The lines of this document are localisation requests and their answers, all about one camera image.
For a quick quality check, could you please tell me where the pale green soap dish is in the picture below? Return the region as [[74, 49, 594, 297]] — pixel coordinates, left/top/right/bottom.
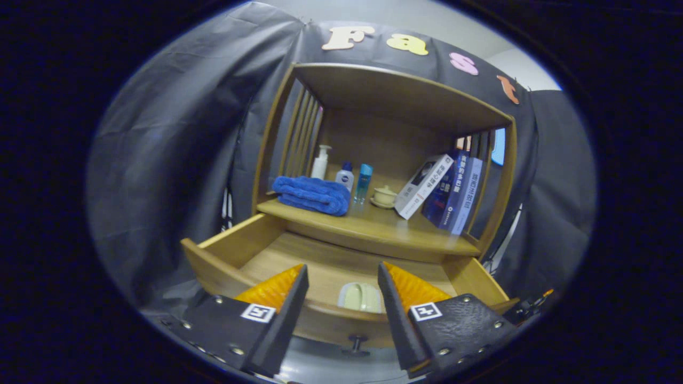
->
[[337, 282, 385, 314]]

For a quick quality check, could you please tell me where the dark navy book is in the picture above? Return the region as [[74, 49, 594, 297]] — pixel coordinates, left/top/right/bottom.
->
[[422, 160, 459, 225]]

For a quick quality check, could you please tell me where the beige lidded teacup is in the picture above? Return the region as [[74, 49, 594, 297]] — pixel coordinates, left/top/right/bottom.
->
[[370, 185, 398, 209]]

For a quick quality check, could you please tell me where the white book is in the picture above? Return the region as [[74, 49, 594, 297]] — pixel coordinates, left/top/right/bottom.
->
[[394, 154, 454, 220]]

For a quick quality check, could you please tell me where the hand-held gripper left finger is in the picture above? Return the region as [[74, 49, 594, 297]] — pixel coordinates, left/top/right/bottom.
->
[[160, 263, 310, 378]]

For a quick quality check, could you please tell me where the white bottle with blue cap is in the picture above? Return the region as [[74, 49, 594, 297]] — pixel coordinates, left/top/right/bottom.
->
[[335, 162, 355, 193]]

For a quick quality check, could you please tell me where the wooden cabinet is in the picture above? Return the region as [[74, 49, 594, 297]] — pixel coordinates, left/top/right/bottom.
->
[[251, 62, 518, 262]]

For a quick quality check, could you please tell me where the blue folded towel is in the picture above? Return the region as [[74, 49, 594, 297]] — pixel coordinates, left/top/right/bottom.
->
[[272, 175, 351, 217]]

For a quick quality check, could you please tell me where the black backdrop cloth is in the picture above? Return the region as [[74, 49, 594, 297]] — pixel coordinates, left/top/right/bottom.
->
[[85, 2, 597, 321]]

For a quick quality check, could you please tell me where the clear blue bottle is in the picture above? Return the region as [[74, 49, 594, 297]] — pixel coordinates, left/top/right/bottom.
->
[[354, 163, 374, 204]]

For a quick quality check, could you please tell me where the wooden countertop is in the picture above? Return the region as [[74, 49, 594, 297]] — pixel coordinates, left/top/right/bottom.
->
[[256, 192, 481, 259]]

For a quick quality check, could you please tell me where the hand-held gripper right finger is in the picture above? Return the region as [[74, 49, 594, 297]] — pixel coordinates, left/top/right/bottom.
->
[[377, 261, 519, 380]]

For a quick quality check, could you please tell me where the light blue book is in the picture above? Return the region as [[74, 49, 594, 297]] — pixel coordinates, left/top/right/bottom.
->
[[451, 157, 483, 236]]

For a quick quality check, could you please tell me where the black equipment with orange part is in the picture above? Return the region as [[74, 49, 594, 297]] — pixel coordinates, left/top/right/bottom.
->
[[504, 288, 555, 323]]

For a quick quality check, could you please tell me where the wooden drawer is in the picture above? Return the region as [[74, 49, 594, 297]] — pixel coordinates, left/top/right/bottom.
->
[[180, 213, 519, 357]]

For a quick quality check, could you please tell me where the white pump bottle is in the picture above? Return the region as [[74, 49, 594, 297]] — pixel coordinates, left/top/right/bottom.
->
[[311, 145, 332, 180]]

